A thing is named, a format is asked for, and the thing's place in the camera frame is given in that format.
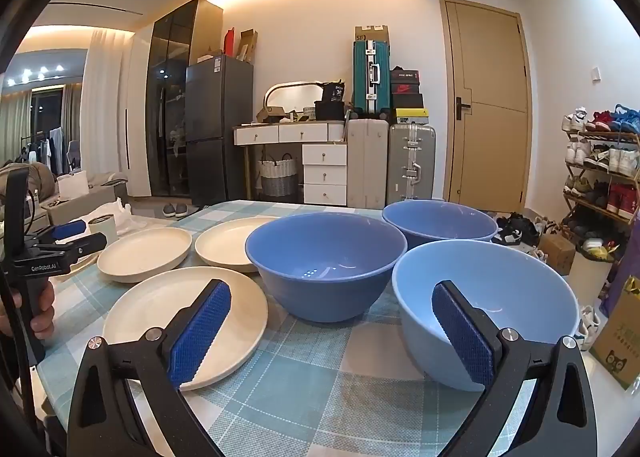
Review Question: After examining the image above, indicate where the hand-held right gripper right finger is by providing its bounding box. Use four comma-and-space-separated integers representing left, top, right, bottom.
431, 279, 598, 457

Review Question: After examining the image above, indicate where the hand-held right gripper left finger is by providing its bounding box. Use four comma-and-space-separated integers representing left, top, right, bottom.
66, 278, 233, 457

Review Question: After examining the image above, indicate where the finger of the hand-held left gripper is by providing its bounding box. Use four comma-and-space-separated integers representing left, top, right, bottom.
27, 232, 108, 264
37, 219, 87, 243

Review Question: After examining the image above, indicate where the cream round plate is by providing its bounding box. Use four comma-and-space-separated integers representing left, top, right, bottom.
102, 266, 270, 392
96, 227, 193, 284
194, 217, 281, 274

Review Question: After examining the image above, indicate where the light blue bowl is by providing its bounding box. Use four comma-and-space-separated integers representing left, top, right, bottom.
391, 240, 581, 392

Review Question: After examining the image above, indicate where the person's left hand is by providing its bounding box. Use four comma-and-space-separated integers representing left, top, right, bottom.
29, 282, 56, 338

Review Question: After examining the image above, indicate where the white tumbler cup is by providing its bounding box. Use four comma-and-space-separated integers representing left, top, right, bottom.
88, 214, 118, 244

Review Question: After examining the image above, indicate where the white crumpled plastic bag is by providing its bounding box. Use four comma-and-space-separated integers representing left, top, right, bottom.
107, 197, 151, 233

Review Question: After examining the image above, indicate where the hanging clothes rack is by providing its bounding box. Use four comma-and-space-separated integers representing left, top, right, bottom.
12, 127, 68, 172

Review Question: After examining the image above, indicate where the pile of scattered shoes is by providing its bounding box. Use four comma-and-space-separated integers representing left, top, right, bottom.
492, 212, 561, 263

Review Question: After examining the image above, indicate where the brown cardboard box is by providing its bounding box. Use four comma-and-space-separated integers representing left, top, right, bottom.
537, 233, 577, 276

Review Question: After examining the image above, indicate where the white sneakers pair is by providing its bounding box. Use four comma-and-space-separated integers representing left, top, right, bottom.
575, 306, 601, 350

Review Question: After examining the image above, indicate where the white curtain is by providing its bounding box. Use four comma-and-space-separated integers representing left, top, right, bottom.
80, 29, 136, 178

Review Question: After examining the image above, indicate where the teal checked tablecloth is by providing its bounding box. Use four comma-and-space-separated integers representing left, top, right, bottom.
37, 199, 538, 457

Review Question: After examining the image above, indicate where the dark glass cabinet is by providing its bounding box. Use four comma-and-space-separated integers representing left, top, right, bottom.
146, 0, 224, 198

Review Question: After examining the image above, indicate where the grey white woven basket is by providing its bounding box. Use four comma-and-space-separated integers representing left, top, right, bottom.
257, 154, 299, 196

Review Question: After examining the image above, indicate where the purple bag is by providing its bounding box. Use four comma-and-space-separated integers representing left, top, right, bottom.
602, 232, 640, 318

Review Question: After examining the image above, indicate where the silver suitcase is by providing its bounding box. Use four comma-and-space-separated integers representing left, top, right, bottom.
387, 123, 437, 205

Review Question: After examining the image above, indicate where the wooden shoe rack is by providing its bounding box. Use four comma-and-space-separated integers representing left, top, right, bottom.
562, 129, 640, 238

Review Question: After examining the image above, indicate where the dark grey refrigerator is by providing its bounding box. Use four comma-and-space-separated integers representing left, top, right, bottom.
185, 55, 254, 208

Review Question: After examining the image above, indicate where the beige suitcase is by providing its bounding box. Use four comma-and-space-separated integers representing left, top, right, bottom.
346, 118, 390, 209

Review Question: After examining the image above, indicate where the white vanity desk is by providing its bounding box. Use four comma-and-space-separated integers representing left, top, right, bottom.
233, 121, 348, 205

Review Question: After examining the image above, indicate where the tan wooden door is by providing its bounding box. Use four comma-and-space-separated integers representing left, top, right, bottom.
439, 0, 533, 214

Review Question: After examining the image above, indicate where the yellow and black shoe box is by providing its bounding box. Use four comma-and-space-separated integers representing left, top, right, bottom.
395, 108, 430, 125

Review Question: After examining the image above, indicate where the shoe rack with shoes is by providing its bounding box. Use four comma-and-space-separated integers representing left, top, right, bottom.
561, 104, 640, 220

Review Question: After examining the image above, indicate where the oval mirror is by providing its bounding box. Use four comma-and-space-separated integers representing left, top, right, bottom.
263, 81, 337, 122

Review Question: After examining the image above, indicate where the teal suitcase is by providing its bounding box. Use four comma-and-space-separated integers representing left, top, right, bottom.
352, 40, 391, 118

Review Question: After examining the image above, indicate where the cardboard box with black label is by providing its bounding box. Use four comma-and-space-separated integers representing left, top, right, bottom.
354, 25, 390, 44

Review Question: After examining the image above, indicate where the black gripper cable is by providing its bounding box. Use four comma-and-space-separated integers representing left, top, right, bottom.
0, 277, 46, 457

